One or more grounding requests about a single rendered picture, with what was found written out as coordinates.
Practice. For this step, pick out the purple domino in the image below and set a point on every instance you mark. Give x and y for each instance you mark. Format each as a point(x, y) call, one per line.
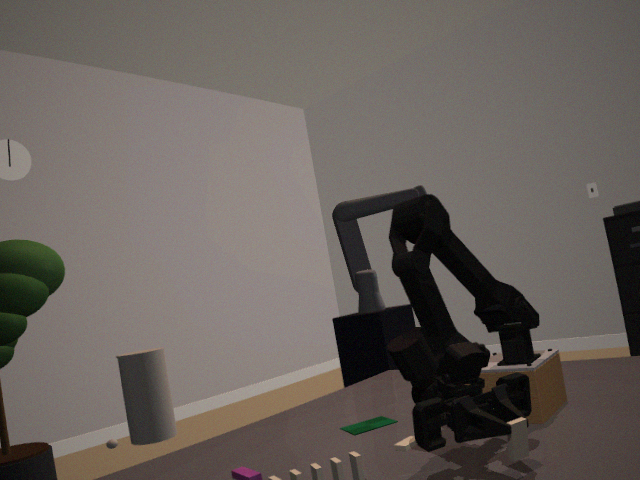
point(244, 473)

